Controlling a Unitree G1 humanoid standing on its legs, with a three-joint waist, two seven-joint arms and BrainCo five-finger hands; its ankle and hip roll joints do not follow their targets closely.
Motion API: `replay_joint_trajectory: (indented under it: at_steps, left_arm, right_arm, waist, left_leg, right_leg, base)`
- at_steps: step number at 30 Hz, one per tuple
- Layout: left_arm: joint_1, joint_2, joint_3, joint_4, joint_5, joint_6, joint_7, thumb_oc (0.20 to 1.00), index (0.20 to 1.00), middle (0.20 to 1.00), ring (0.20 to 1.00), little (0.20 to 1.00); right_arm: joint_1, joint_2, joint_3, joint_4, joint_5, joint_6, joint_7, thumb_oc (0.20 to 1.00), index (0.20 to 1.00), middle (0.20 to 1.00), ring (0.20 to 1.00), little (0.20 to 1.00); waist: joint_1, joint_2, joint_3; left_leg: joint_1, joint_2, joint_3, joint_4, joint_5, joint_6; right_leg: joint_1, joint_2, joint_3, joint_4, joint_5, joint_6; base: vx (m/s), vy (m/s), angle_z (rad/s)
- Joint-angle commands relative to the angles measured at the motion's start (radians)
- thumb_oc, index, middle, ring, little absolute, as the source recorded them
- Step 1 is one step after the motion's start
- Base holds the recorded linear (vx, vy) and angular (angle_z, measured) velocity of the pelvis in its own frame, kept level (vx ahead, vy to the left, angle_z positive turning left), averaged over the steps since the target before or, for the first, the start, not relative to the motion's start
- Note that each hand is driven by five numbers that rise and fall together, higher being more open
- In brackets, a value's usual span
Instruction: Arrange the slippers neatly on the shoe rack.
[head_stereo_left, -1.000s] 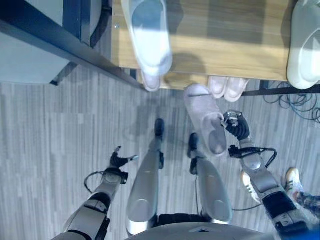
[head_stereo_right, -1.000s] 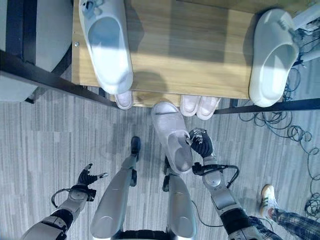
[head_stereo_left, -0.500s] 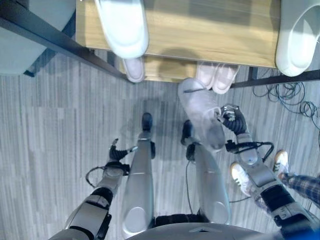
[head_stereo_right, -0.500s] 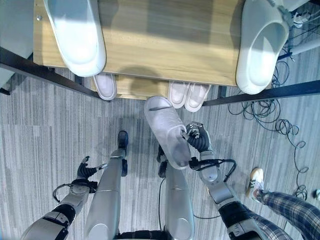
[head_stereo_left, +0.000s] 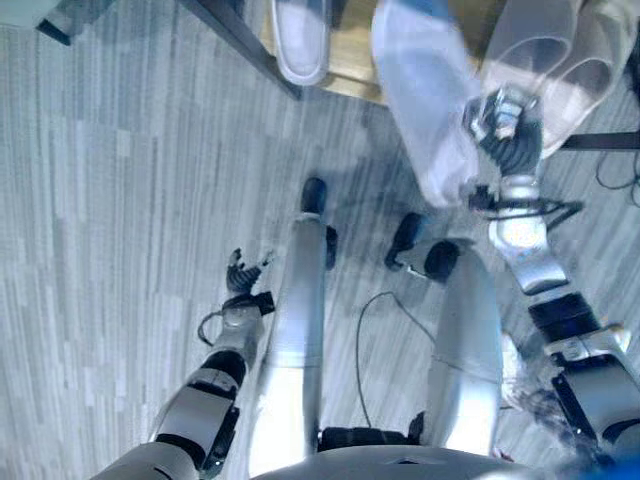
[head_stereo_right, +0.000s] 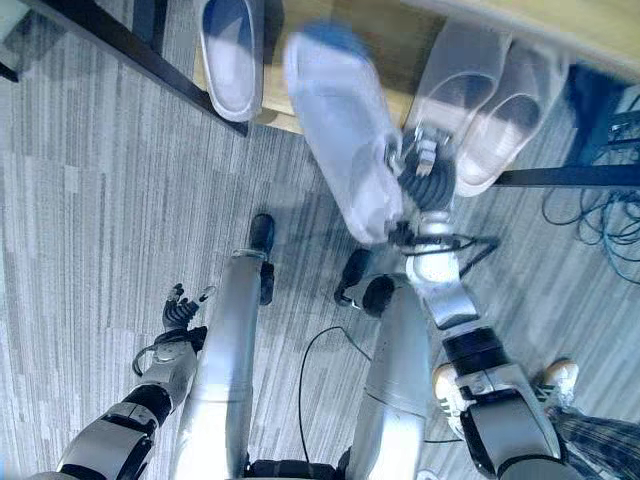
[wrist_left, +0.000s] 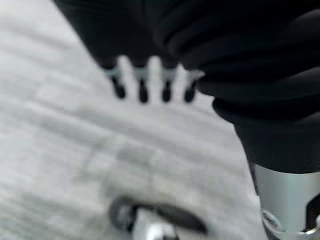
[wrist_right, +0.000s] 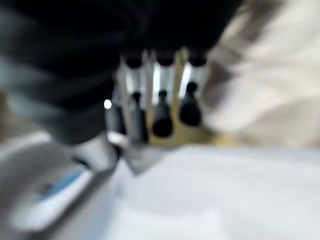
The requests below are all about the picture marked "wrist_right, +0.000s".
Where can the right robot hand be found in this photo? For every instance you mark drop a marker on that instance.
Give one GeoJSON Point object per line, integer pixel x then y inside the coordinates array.
{"type": "Point", "coordinates": [75, 50]}

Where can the silver robot leg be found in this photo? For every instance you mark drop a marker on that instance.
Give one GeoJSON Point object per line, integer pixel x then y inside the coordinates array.
{"type": "Point", "coordinates": [45, 190]}

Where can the beige soft cloth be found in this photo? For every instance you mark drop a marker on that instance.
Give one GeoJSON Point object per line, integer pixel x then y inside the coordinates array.
{"type": "Point", "coordinates": [272, 82]}

